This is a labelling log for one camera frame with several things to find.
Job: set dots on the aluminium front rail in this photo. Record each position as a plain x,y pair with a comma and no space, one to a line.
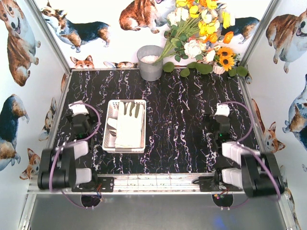
173,183

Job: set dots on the artificial flower bouquet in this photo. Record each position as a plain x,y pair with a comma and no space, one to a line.
200,30

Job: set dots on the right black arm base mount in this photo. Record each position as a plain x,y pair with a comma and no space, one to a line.
214,183

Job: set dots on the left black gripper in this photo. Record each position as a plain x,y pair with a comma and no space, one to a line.
72,114

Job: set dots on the small white sunflower pot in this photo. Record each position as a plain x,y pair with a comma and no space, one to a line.
218,69

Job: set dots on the white perforated storage basket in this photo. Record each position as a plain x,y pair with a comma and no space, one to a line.
109,141

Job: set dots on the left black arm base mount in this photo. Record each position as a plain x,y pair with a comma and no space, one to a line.
97,184

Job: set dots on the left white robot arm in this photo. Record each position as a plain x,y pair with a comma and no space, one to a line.
58,168

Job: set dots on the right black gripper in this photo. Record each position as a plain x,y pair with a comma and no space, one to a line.
212,120

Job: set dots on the white grey glove underneath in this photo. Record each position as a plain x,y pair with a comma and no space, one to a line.
129,125

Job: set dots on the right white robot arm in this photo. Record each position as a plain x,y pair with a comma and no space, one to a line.
259,174

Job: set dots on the grey metal bucket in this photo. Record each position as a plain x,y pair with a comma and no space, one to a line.
150,64

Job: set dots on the white glove green trim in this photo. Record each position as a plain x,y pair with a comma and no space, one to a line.
112,126

